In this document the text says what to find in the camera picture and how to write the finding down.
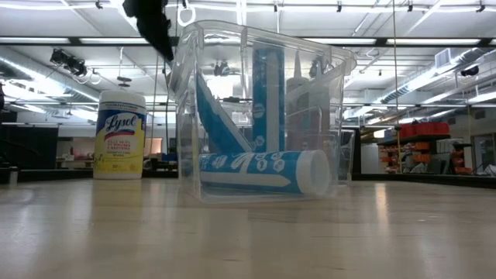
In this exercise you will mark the blue silicone sealant tube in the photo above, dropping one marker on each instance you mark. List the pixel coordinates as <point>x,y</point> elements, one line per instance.
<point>252,170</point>
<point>221,124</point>
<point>267,100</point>

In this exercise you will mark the wide clear plastic bin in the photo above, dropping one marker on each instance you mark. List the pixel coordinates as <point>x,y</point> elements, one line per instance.
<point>341,97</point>

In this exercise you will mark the small black ceiling lamp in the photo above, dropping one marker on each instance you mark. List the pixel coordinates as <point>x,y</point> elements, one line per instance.
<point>469,71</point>

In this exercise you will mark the shelf with red bins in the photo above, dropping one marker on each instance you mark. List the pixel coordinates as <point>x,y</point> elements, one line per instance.
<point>422,129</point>

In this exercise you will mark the black ceiling fixture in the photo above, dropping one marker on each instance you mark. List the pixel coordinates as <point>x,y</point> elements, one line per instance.
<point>222,69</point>
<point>317,67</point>

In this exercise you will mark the black ceiling spotlight cluster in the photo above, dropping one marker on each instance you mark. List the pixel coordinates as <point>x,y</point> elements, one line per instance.
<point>69,62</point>

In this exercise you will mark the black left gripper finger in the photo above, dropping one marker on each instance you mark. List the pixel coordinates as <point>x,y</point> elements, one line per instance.
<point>159,35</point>

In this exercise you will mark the dark background cabinet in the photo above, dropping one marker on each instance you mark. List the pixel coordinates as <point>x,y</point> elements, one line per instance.
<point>31,147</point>

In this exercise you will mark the black table frame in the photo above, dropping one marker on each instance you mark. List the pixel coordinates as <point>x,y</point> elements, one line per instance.
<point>426,180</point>

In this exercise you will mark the Lysol wipes canister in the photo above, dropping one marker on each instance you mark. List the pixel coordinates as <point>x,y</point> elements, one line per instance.
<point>120,131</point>

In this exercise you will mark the black ceiling disc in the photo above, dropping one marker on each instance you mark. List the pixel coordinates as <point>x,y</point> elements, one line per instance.
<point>124,79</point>

